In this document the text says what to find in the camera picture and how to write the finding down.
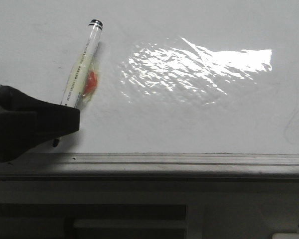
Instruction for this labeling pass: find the white whiteboard marker pen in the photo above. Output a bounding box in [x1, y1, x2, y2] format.
[52, 19, 104, 148]

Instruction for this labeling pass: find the white box bottom right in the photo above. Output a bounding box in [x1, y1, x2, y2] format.
[272, 233, 299, 239]

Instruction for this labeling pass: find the white whiteboard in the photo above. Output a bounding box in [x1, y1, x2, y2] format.
[0, 0, 299, 154]

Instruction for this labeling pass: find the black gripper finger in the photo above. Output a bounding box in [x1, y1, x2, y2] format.
[0, 85, 80, 162]

